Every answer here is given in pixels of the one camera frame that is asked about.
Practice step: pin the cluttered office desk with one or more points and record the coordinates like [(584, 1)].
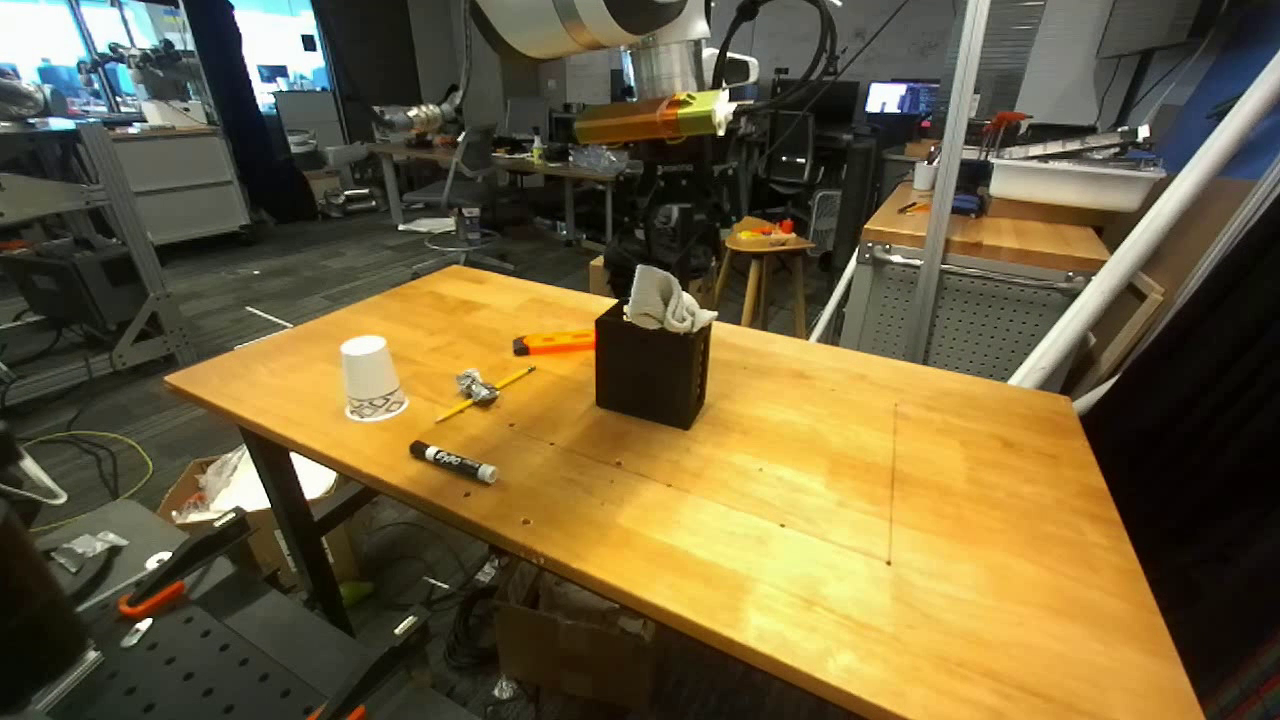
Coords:
[(562, 164)]

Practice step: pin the black perforated board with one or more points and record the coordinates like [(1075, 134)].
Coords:
[(203, 664)]

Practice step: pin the small orange yellow object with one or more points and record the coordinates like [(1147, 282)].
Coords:
[(764, 228)]

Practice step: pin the round wooden stool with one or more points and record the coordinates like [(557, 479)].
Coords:
[(763, 246)]

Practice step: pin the white plastic bag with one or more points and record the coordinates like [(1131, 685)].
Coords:
[(232, 484)]

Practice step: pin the white vertical post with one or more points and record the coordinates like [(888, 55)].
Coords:
[(951, 174)]

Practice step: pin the white paper cup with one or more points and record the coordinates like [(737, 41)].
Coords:
[(368, 381)]

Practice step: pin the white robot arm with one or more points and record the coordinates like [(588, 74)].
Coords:
[(584, 23)]

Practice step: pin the black perforated basket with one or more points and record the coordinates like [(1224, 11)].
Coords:
[(650, 381)]

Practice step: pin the black and white marker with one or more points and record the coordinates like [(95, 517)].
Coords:
[(455, 460)]

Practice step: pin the orange tool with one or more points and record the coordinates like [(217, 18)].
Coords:
[(554, 346)]

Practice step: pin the cardboard box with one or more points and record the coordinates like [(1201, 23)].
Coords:
[(572, 653)]

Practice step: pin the white plastic tub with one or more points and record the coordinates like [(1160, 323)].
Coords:
[(1081, 185)]

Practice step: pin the wooden workbench with perforated panel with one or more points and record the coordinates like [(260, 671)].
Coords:
[(987, 242)]

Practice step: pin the orange green camera mount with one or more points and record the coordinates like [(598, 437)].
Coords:
[(653, 121)]

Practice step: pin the white drawer cabinet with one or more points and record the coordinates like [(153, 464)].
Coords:
[(183, 185)]

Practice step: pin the thin white slanted bar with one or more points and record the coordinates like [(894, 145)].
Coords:
[(832, 297)]

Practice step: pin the yellow pencil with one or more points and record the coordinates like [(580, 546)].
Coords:
[(515, 378)]

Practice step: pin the silver metal clip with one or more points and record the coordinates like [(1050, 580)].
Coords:
[(472, 390)]

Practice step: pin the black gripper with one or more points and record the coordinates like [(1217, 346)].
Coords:
[(663, 174)]

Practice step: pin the white towel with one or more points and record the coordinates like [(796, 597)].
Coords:
[(663, 305)]

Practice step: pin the computer monitor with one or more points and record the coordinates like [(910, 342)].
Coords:
[(903, 97)]

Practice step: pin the black rounded object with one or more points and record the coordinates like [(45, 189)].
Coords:
[(34, 626)]

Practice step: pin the grey metal shelf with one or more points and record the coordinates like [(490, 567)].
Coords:
[(127, 225)]

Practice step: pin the black table leg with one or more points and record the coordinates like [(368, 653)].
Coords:
[(301, 535)]

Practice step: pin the thick white diagonal pole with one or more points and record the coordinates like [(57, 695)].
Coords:
[(1147, 223)]

